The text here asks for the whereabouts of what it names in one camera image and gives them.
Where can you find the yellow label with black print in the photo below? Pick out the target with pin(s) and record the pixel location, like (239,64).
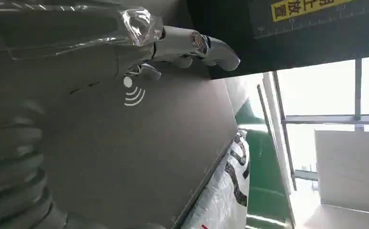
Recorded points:
(301,8)

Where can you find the pale flat panel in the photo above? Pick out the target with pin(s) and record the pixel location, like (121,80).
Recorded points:
(352,170)

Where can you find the white parcel bag black print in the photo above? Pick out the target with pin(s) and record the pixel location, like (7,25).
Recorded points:
(225,196)

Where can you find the ribbed grey left robot arm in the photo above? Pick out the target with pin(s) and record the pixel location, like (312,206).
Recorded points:
(10,164)

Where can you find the grey window frame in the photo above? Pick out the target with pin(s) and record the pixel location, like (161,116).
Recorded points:
(323,119)

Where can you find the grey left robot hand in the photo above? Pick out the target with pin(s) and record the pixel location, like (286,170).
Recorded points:
(134,142)

